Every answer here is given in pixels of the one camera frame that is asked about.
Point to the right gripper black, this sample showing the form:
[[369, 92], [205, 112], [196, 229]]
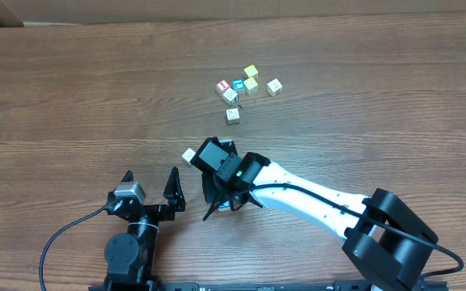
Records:
[[210, 189]]

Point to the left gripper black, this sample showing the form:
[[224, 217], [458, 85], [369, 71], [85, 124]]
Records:
[[152, 210]]

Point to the white block teal side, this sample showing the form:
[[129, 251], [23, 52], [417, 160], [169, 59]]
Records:
[[188, 155]]

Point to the blue letter P block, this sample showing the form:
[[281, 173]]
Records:
[[224, 207]]

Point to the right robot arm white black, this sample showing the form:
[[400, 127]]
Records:
[[384, 239]]

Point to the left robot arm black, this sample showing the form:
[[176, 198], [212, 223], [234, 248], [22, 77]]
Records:
[[130, 255]]

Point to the white block red M side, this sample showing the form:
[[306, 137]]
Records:
[[233, 116]]

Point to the white block green side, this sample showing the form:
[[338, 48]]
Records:
[[230, 96]]

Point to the red letter I block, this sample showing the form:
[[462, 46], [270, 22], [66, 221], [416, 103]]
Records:
[[222, 86]]

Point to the yellow block near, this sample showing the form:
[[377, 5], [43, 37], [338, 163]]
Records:
[[251, 85]]

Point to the white block yellow side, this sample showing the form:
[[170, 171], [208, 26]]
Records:
[[274, 87]]

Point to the yellow block far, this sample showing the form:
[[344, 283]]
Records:
[[251, 72]]

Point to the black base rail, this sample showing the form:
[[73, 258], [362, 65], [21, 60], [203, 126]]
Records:
[[339, 285]]

